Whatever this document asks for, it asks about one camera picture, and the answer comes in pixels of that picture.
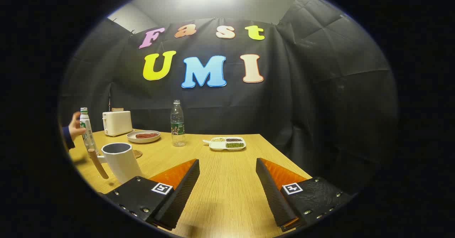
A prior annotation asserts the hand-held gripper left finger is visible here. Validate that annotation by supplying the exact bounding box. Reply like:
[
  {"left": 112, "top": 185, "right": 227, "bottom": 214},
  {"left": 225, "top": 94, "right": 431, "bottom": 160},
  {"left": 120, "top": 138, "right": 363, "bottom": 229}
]
[{"left": 103, "top": 159, "right": 200, "bottom": 231}]

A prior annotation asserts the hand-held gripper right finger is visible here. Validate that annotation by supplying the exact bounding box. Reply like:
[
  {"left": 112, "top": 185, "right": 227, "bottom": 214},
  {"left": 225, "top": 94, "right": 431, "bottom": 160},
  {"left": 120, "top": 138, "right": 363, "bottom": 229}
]
[{"left": 256, "top": 158, "right": 354, "bottom": 232}]

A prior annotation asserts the white cup wooden handle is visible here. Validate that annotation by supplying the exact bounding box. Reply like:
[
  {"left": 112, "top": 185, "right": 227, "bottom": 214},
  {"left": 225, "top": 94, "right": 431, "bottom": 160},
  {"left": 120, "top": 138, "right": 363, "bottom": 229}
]
[{"left": 88, "top": 142, "right": 144, "bottom": 184}]

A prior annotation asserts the white juice bottle green label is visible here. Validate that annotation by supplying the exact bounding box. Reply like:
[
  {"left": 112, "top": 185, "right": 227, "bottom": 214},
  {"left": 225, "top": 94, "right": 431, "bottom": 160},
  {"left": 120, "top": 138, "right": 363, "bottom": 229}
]
[{"left": 80, "top": 107, "right": 98, "bottom": 155}]

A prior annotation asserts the clear plastic water bottle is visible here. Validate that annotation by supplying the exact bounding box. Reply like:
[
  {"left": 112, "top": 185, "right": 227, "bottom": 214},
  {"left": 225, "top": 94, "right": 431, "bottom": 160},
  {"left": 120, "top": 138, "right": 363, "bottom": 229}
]
[{"left": 170, "top": 100, "right": 186, "bottom": 147}]

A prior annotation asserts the wooden table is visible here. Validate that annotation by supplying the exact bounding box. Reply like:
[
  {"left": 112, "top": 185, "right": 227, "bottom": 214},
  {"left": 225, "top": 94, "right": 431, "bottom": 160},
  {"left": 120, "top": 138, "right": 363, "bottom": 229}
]
[{"left": 69, "top": 130, "right": 313, "bottom": 238}]

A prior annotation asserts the white divided bean dish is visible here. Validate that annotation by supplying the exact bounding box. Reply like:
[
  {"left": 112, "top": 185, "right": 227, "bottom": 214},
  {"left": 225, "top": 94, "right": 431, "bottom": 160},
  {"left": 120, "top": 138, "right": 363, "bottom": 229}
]
[{"left": 203, "top": 136, "right": 246, "bottom": 151}]

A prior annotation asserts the round grey plate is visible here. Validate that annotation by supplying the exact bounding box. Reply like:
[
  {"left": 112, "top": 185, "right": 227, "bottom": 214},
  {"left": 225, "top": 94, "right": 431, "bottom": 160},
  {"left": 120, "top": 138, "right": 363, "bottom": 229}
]
[{"left": 127, "top": 130, "right": 161, "bottom": 144}]

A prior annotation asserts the black backdrop cloth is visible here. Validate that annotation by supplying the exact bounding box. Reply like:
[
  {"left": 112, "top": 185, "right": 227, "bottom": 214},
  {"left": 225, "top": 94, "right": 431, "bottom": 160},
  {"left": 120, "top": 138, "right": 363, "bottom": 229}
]
[{"left": 59, "top": 0, "right": 398, "bottom": 196}]

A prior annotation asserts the cream toaster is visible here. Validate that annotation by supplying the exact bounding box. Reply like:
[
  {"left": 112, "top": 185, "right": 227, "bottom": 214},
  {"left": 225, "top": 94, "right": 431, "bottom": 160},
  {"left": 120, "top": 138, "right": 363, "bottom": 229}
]
[{"left": 102, "top": 110, "right": 134, "bottom": 137}]

